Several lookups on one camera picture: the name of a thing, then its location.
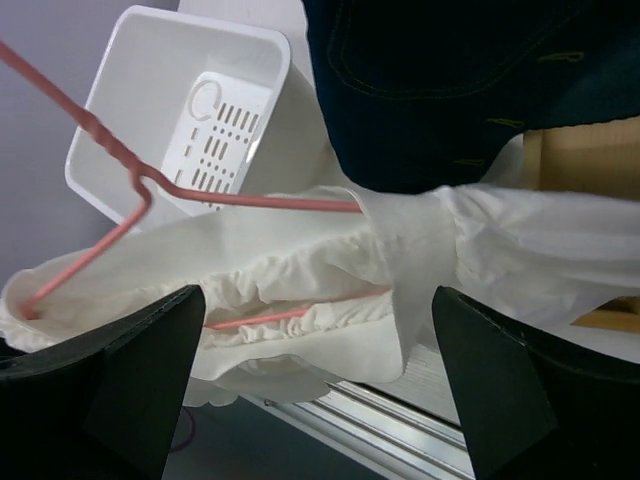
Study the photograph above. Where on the white pleated skirt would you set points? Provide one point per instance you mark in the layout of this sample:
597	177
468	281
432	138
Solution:
297	300

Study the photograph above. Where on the dark blue denim skirt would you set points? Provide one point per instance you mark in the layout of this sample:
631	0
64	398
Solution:
420	94

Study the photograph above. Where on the white plastic basket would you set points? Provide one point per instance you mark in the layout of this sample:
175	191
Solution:
215	106

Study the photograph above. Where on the wooden clothes rack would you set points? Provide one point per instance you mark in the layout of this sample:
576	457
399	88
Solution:
597	159

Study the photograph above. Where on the pink wire hanger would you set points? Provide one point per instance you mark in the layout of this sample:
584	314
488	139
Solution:
137	172

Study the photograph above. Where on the aluminium mounting rail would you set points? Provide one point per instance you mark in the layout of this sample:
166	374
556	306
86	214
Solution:
393	440

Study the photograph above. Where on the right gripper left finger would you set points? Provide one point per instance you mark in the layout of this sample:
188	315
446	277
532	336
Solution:
104	404

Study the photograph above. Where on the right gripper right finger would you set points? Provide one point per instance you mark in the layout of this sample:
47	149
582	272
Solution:
532	405

